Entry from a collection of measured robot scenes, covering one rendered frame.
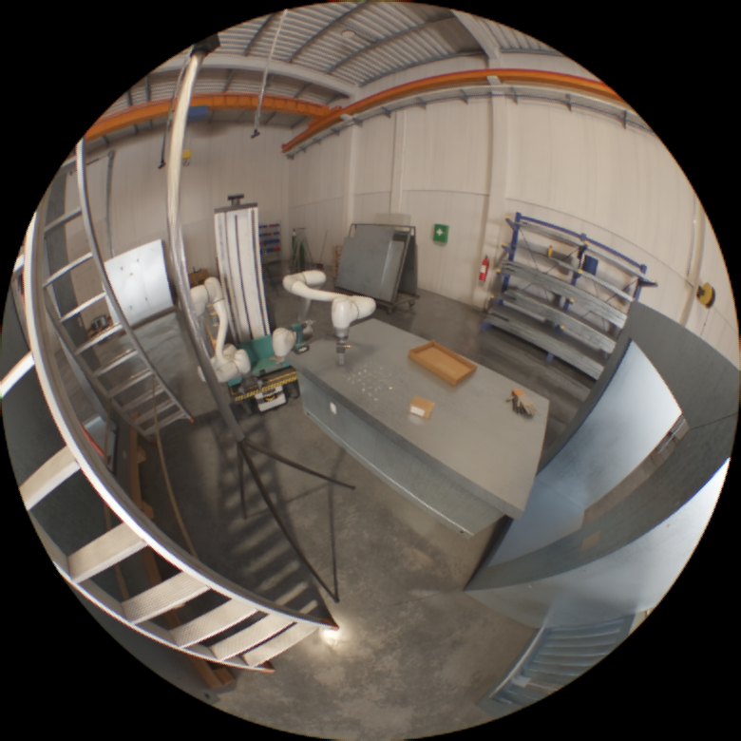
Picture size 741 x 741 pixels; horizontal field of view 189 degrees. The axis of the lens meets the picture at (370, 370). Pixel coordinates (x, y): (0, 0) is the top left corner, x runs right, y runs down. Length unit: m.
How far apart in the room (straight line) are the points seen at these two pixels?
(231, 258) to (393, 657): 2.84
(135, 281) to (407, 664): 8.09
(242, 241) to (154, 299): 5.72
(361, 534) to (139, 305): 7.33
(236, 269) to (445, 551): 2.51
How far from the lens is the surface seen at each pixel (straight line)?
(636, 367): 1.54
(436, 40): 8.38
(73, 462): 0.61
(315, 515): 1.59
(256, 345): 2.08
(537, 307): 4.39
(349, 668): 1.62
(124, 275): 7.52
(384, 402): 1.24
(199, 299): 1.59
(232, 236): 1.95
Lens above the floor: 1.50
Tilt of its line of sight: 36 degrees down
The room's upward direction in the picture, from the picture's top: 4 degrees clockwise
